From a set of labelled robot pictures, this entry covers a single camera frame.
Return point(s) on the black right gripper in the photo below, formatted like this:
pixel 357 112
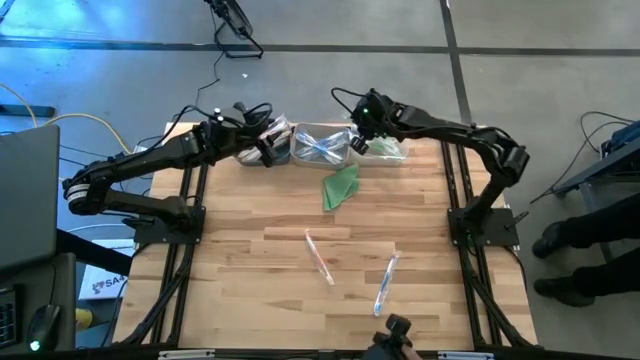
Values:
pixel 372 117

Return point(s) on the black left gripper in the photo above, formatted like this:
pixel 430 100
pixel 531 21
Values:
pixel 235 132

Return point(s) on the orange toothbrush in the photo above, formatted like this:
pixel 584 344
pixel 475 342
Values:
pixel 279 130
pixel 320 257

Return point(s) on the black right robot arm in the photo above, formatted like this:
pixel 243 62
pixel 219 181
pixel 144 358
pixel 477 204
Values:
pixel 450 127

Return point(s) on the dark grey plastic bin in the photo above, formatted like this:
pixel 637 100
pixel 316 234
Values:
pixel 250 161

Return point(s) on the clear plastic bin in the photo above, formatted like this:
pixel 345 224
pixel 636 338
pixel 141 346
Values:
pixel 380 161

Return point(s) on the light grey plastic bin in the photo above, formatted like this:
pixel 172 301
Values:
pixel 320 127

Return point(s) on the green cloth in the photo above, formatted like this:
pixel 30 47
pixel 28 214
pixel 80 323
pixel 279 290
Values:
pixel 340 187

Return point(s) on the black diagonal strut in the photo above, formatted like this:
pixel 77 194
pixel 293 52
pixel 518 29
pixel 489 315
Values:
pixel 95 252

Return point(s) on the person's hand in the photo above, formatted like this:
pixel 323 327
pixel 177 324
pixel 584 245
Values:
pixel 411 354

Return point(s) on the white printed cardboard box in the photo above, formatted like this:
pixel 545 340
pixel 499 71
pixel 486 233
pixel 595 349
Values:
pixel 102 287

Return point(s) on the black flat bar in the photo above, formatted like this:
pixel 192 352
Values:
pixel 27 111

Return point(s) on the grey computer monitor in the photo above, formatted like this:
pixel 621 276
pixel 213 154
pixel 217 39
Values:
pixel 27 200

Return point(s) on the dark side desk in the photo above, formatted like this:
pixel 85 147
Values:
pixel 55 280

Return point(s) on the yellow object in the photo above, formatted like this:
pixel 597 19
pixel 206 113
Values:
pixel 84 319

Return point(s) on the person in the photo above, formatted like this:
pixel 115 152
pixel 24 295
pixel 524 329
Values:
pixel 600 222

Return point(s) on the blue bag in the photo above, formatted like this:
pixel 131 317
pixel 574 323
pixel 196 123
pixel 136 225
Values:
pixel 625 135

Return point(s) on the black computer mouse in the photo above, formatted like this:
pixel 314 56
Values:
pixel 44 325

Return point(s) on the backlit black keyboard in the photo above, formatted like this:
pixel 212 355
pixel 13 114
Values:
pixel 9 320

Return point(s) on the white metal bracket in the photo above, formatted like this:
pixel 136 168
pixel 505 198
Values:
pixel 187 355
pixel 465 356

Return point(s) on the grey steel table frame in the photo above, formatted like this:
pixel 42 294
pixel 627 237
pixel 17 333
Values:
pixel 600 170

